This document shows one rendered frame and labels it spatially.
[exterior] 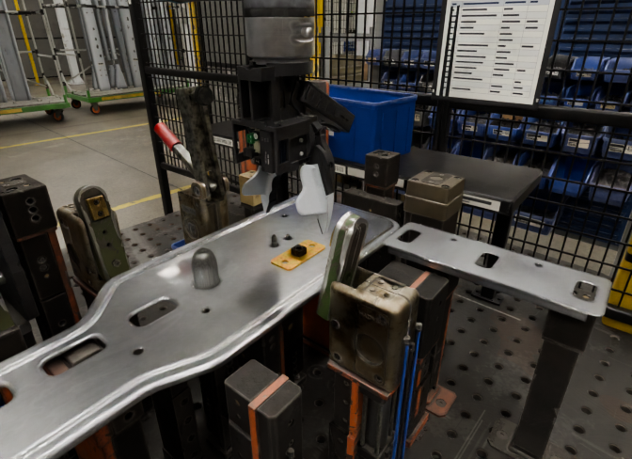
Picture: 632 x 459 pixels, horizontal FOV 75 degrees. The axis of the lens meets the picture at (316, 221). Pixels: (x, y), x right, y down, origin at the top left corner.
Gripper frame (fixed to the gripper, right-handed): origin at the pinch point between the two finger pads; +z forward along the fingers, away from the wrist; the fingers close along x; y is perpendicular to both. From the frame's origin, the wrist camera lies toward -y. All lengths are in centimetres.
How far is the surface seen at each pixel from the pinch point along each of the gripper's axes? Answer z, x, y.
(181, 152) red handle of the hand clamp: -4.3, -24.8, 0.4
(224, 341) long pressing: 6.0, 5.7, 18.4
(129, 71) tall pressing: 62, -727, -371
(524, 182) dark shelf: 3.7, 19.0, -43.5
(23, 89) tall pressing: 69, -701, -188
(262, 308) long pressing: 6.1, 4.7, 11.9
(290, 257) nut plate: 6.0, -0.3, 1.5
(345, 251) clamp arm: -2.3, 12.9, 7.2
